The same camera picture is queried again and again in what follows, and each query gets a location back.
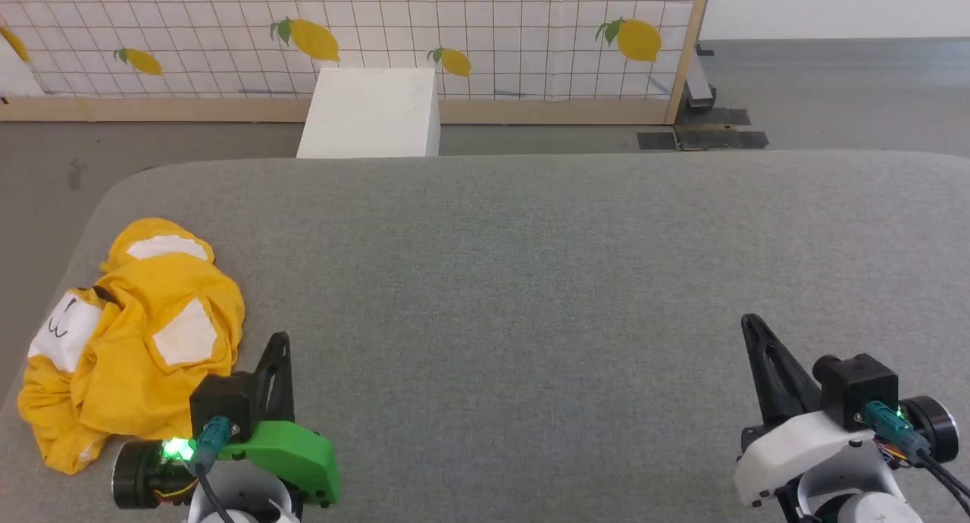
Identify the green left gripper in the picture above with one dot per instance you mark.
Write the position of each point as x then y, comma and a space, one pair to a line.
295, 455

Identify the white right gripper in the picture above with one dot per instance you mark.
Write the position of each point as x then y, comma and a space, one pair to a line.
796, 451

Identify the yellow cartoon print garment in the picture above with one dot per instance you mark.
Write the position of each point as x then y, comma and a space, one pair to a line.
144, 349

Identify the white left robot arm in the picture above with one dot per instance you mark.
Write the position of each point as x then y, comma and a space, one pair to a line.
242, 500

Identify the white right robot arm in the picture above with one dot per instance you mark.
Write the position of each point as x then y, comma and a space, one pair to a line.
856, 496

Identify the white rectangular box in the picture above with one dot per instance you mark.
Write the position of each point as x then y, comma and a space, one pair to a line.
371, 114

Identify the grey metal stand foot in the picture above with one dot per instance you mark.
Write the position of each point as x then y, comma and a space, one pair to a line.
697, 91

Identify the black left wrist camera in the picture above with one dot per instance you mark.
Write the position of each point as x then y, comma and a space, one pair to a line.
221, 403

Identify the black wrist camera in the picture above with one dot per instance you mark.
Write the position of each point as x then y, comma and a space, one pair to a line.
221, 403
860, 390

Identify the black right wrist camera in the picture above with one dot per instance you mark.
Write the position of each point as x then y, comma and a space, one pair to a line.
860, 390

